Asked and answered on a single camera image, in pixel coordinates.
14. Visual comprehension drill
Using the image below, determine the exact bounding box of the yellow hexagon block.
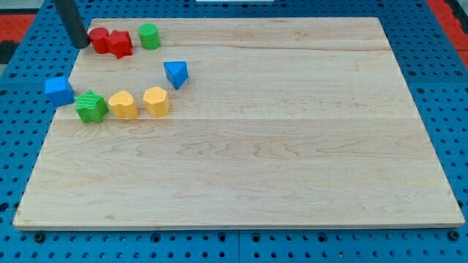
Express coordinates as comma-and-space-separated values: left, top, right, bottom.
143, 86, 170, 117

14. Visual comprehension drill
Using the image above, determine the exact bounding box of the green star block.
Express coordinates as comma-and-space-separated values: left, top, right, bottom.
75, 90, 109, 123

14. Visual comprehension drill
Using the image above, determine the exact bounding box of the red star block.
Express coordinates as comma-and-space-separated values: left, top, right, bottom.
105, 30, 133, 59

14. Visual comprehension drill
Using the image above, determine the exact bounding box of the blue cube block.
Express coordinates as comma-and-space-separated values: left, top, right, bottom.
45, 76, 75, 107

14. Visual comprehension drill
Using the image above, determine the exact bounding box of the yellow heart block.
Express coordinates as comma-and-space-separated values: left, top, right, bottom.
108, 91, 139, 119

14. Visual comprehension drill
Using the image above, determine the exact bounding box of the red cylinder block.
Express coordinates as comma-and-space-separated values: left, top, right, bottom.
88, 27, 109, 54

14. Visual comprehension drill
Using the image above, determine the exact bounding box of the light wooden board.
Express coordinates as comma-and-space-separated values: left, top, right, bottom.
13, 18, 465, 231

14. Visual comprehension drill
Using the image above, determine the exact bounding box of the blue triangle block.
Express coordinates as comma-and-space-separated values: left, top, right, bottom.
163, 61, 189, 90

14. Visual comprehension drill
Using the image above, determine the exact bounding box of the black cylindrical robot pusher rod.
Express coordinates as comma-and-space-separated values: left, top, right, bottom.
53, 0, 91, 49

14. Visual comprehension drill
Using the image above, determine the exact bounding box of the green cylinder block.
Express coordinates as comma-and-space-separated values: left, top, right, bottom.
138, 23, 160, 50

